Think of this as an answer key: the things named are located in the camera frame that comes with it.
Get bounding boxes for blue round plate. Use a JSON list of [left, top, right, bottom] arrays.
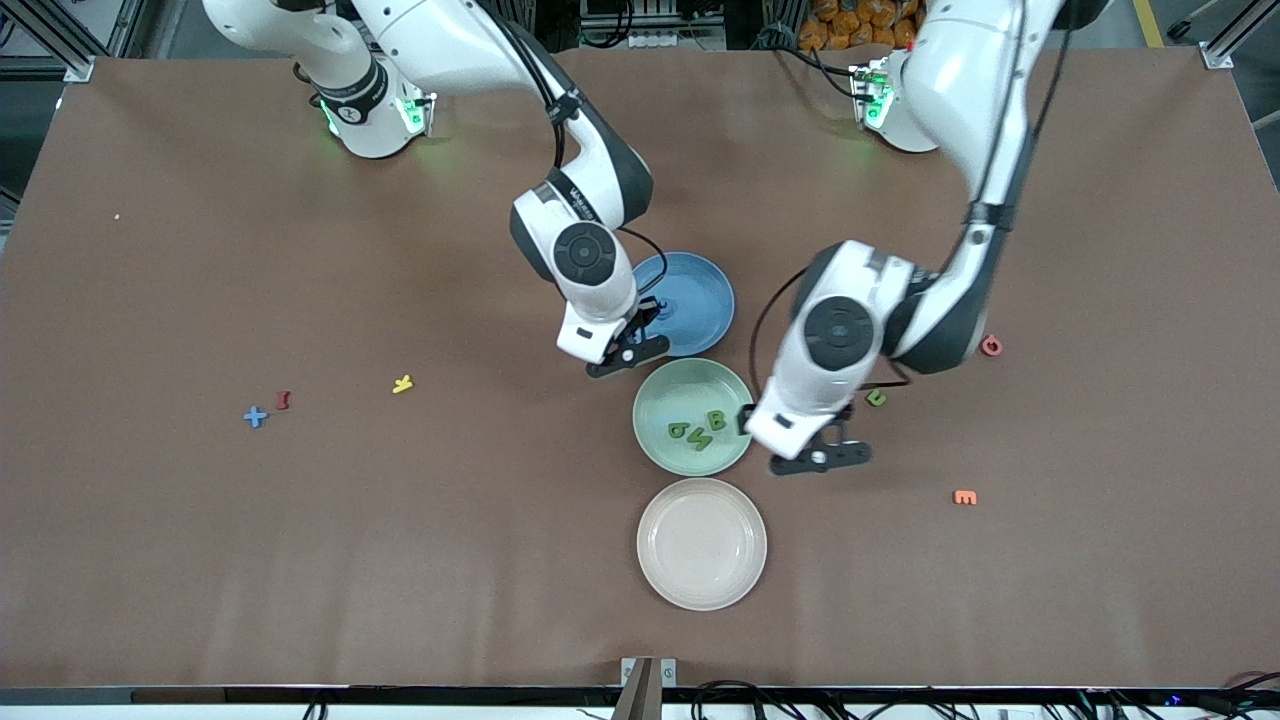
[[630, 251, 737, 358]]

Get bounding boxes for green round plate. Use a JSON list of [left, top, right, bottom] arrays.
[[632, 358, 755, 478]]

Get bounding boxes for beige round plate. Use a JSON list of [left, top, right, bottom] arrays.
[[636, 477, 769, 612]]

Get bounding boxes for background equipment rack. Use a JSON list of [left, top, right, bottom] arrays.
[[578, 0, 727, 51]]

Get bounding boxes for orange packets pile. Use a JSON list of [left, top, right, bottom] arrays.
[[797, 0, 916, 53]]

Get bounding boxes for brown table cover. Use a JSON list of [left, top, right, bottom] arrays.
[[0, 45, 1280, 691]]

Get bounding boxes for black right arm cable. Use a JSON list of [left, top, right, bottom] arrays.
[[495, 0, 669, 301]]

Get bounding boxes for grey metal bracket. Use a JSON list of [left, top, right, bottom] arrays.
[[620, 656, 678, 690]]

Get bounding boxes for black floor cables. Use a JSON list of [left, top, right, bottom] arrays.
[[690, 680, 1280, 720]]

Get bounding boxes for brown camera pole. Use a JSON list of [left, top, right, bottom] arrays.
[[612, 658, 661, 720]]

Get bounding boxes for aluminium frame post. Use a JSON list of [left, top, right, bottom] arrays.
[[0, 0, 97, 83], [1200, 0, 1280, 71]]

